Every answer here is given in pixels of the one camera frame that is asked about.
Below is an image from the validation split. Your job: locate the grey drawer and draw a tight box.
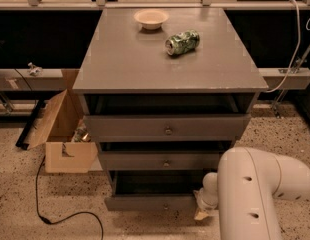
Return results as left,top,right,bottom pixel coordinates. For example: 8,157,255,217
99,151,222,171
105,170,204,211
84,114,250,142

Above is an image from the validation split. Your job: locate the white ceramic bowl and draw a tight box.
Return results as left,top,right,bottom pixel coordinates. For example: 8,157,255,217
134,9,169,30

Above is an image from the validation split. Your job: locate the white hanging cable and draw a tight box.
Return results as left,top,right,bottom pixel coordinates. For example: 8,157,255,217
264,0,302,94

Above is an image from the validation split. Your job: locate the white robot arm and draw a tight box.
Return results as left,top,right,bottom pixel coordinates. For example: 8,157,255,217
194,147,310,240

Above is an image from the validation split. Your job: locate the green soda can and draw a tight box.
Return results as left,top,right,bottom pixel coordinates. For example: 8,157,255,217
165,30,200,56

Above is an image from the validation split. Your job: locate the open cardboard box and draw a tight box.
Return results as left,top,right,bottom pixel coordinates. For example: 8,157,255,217
28,69,99,174

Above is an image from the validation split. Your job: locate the grey bottom drawer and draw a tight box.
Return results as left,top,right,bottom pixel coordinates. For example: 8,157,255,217
105,170,204,211

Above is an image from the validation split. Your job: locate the black metal leg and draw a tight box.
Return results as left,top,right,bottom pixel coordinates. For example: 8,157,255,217
15,99,45,150

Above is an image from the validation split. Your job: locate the small clear object on ledge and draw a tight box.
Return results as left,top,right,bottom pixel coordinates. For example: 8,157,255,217
28,62,43,77

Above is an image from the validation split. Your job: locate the grey middle drawer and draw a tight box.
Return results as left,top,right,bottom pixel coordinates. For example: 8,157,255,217
99,151,222,171

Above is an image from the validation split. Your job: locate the grey top drawer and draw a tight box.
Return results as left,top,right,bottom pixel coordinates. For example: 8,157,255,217
84,114,250,142

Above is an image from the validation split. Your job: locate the grey drawer cabinet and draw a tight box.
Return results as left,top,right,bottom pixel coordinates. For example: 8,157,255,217
72,7,269,212

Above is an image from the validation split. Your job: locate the black floor cable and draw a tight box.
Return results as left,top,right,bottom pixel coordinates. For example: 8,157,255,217
35,156,105,240

